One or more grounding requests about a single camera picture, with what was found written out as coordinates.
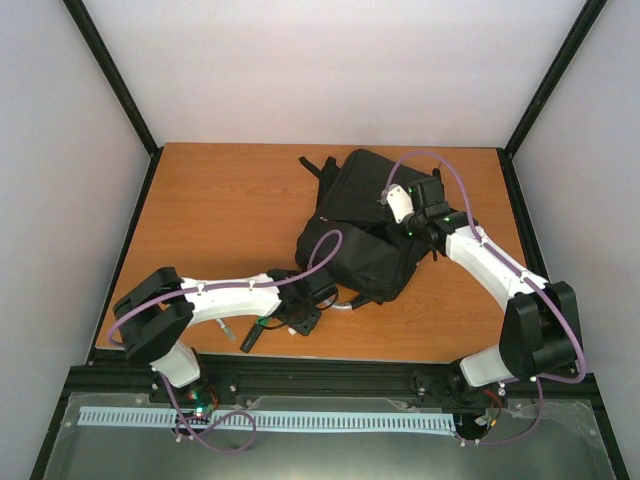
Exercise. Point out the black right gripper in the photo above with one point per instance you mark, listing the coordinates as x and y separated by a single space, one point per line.
405 240

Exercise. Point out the left black frame post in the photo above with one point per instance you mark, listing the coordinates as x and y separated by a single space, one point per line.
106 63

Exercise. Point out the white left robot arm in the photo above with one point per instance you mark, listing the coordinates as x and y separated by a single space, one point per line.
151 319

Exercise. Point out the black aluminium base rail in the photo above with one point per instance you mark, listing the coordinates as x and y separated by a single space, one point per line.
234 378

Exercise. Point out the silver pen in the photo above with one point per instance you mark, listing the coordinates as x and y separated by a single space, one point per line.
227 331

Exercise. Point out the black frame post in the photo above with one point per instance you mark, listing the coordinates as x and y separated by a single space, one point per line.
570 46
106 63

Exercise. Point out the light blue cable duct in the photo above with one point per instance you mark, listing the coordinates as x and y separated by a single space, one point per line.
271 421

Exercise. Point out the green highlighter marker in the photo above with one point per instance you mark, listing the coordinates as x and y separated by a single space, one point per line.
251 338

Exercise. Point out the right black frame post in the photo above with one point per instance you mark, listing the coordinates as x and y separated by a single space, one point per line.
570 46

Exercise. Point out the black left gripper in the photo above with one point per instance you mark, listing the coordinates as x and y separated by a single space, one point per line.
307 327

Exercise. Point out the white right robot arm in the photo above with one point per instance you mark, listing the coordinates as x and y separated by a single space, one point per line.
539 330

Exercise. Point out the black student backpack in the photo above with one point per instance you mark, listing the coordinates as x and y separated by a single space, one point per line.
373 260

